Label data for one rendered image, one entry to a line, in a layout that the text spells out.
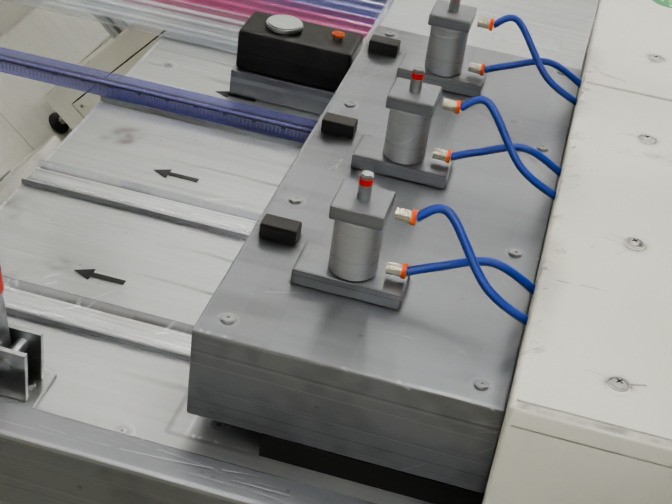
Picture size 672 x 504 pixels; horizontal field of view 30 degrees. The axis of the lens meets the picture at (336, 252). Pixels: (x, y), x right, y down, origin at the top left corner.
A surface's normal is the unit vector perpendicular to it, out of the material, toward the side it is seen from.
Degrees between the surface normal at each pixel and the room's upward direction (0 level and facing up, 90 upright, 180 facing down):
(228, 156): 43
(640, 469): 90
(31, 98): 0
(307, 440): 90
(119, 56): 90
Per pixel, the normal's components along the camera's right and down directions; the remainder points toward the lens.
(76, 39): 0.74, -0.43
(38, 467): -0.26, 0.52
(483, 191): 0.12, -0.82
